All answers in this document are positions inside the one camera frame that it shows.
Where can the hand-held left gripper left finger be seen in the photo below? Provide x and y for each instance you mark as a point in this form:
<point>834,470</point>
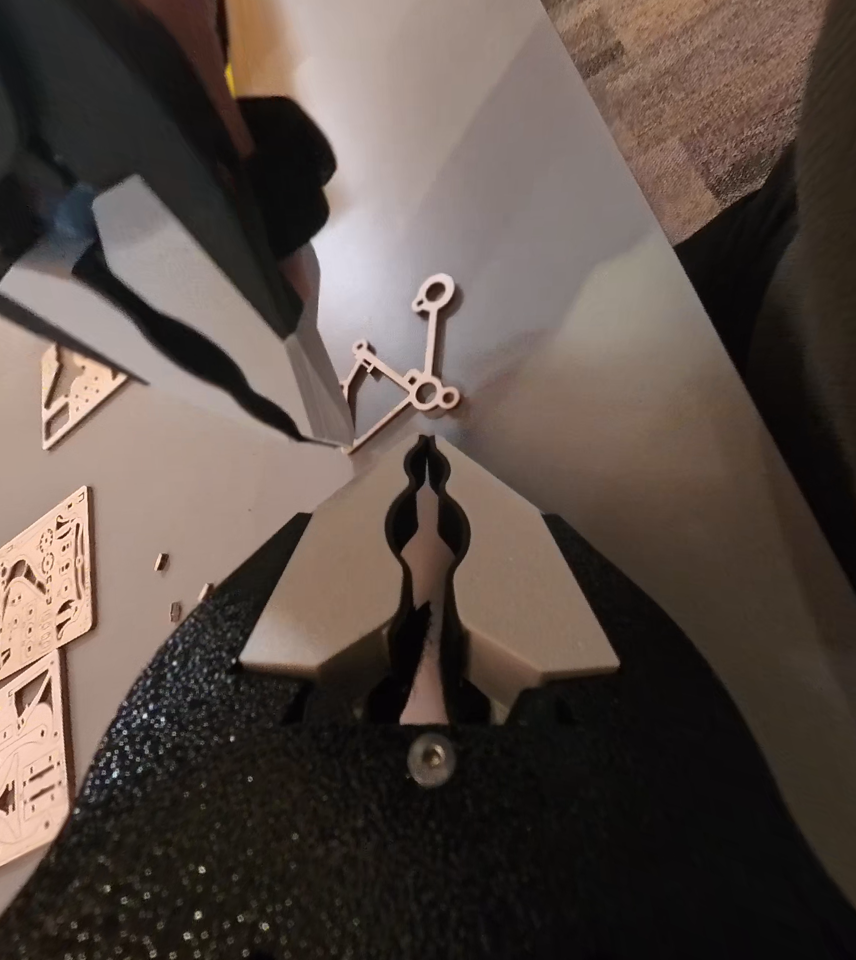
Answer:
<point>315,600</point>

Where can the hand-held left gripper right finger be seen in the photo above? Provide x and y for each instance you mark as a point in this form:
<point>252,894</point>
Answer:
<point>533,600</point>

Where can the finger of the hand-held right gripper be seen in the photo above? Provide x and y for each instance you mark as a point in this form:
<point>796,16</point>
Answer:
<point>195,277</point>
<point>60,300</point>

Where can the wooden sheet with triangle cutouts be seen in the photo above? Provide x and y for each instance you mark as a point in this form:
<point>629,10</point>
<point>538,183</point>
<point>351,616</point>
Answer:
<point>86,390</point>

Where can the wooden bicycle frame part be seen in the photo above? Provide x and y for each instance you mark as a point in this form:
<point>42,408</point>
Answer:
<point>432,341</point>

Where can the wooden sheet with frame cutout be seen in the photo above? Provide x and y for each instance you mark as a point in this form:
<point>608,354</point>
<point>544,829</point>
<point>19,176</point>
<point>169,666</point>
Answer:
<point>71,637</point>

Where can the person's right hand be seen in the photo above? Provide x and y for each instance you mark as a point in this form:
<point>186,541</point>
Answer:
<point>236,112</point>

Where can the wooden sheet with crescent cutouts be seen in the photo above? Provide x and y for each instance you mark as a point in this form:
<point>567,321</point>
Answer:
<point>52,787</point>

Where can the person's leg in dark trousers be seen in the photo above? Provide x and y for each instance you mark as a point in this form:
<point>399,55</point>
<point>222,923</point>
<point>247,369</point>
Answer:
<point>833,337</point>

